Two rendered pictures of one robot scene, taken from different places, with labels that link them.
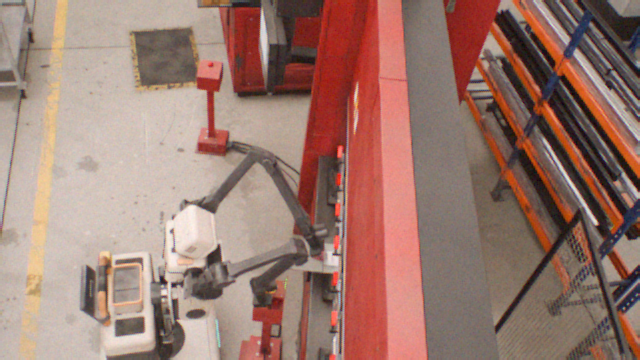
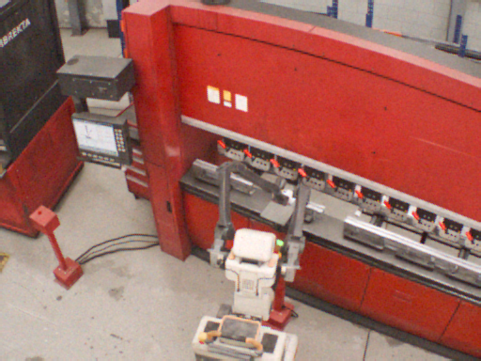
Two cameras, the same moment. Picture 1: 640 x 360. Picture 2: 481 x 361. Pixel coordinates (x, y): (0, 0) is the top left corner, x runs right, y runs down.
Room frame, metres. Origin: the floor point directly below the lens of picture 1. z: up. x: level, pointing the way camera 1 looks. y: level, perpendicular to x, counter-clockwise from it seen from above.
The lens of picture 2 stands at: (0.49, 2.13, 3.54)
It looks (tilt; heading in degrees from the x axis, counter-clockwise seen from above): 42 degrees down; 307
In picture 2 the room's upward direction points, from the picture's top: 2 degrees counter-clockwise
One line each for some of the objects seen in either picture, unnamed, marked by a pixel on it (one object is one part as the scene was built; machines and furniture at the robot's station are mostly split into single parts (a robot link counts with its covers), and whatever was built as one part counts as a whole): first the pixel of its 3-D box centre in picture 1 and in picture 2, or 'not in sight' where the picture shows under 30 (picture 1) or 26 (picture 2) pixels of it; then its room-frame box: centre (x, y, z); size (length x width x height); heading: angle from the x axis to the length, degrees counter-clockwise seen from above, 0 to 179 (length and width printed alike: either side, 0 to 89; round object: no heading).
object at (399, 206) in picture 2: not in sight; (398, 205); (1.04, -0.26, 1.26); 0.15 x 0.09 x 0.17; 5
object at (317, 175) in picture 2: (349, 260); (316, 174); (1.63, -0.21, 1.26); 0.15 x 0.09 x 0.17; 5
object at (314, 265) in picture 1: (314, 257); (281, 208); (1.80, -0.05, 1.00); 0.26 x 0.18 x 0.01; 95
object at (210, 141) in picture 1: (210, 108); (55, 246); (3.37, 0.92, 0.41); 0.25 x 0.20 x 0.83; 95
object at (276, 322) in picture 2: (259, 353); (276, 316); (1.65, 0.18, 0.06); 0.25 x 0.20 x 0.12; 93
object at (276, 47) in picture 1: (273, 45); (103, 135); (2.95, 0.41, 1.42); 0.45 x 0.12 x 0.36; 17
